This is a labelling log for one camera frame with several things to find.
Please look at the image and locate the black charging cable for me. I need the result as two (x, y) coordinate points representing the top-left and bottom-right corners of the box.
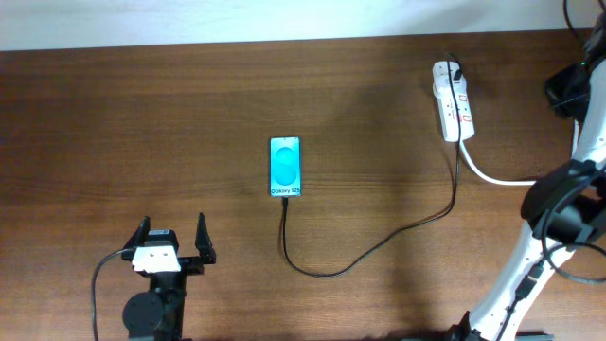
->
(280, 51), (465, 279)

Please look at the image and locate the blue Galaxy S25 smartphone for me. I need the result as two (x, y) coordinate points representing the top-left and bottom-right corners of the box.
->
(269, 136), (302, 197)

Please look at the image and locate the white power strip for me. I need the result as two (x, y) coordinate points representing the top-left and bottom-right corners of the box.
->
(432, 61), (474, 142)

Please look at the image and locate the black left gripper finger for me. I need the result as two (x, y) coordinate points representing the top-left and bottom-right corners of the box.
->
(121, 216), (151, 260)
(195, 212), (217, 264)

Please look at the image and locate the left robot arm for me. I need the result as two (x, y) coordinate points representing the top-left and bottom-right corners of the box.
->
(121, 214), (217, 341)

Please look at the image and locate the white power strip cord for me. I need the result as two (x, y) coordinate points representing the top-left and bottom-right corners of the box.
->
(456, 120), (581, 187)

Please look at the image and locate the white charger adapter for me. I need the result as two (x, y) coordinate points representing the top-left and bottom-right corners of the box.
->
(433, 75), (467, 99)

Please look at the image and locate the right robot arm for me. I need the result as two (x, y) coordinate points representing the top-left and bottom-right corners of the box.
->
(445, 16), (605, 340)

